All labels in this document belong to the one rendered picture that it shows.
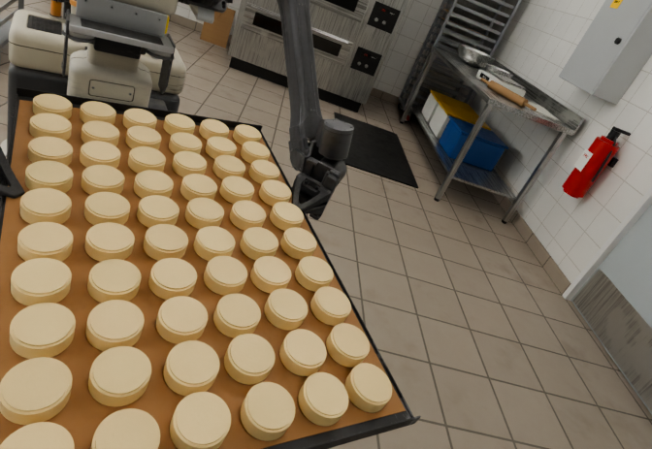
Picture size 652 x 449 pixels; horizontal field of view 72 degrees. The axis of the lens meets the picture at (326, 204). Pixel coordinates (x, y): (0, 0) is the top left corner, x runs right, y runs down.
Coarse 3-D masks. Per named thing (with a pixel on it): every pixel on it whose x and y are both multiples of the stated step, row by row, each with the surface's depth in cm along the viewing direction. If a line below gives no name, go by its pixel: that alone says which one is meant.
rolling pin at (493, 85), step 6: (492, 84) 348; (498, 84) 345; (498, 90) 343; (504, 90) 339; (510, 90) 338; (504, 96) 341; (510, 96) 334; (516, 96) 331; (516, 102) 331; (522, 102) 327; (534, 108) 322
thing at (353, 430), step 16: (16, 96) 67; (32, 96) 69; (64, 96) 70; (16, 112) 65; (160, 112) 78; (176, 112) 80; (256, 128) 88; (0, 208) 50; (0, 224) 49; (0, 240) 47; (336, 272) 64; (352, 304) 60; (368, 336) 57; (384, 368) 54; (384, 416) 49; (400, 416) 50; (416, 416) 49; (336, 432) 45; (352, 432) 46; (368, 432) 45; (384, 432) 47; (272, 448) 41; (288, 448) 42; (304, 448) 41; (320, 448) 43
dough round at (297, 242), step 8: (288, 232) 64; (296, 232) 65; (304, 232) 65; (288, 240) 63; (296, 240) 63; (304, 240) 64; (312, 240) 65; (288, 248) 62; (296, 248) 62; (304, 248) 62; (312, 248) 64; (296, 256) 63; (304, 256) 63
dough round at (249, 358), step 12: (240, 336) 47; (252, 336) 48; (228, 348) 46; (240, 348) 46; (252, 348) 46; (264, 348) 47; (228, 360) 45; (240, 360) 45; (252, 360) 45; (264, 360) 46; (228, 372) 45; (240, 372) 44; (252, 372) 44; (264, 372) 45; (252, 384) 45
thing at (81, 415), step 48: (240, 144) 82; (144, 240) 55; (192, 240) 58; (240, 240) 62; (0, 288) 43; (144, 288) 49; (288, 288) 58; (0, 336) 40; (144, 336) 45; (240, 384) 45; (288, 384) 47; (0, 432) 34; (240, 432) 41; (288, 432) 43
